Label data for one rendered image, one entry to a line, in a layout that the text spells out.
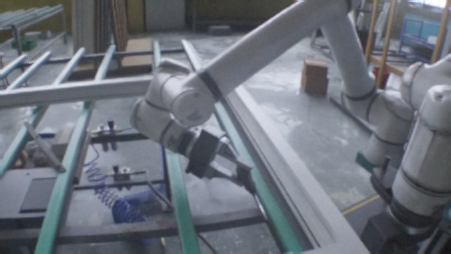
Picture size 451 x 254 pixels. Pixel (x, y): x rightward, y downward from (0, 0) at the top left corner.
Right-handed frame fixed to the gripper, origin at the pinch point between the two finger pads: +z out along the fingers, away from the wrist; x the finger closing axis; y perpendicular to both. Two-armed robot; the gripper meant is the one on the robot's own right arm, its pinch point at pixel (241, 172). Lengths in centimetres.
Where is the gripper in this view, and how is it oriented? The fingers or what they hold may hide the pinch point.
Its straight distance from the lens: 77.6
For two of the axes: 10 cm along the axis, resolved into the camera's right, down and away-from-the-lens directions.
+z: 8.6, 4.6, -2.1
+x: 3.7, -8.5, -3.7
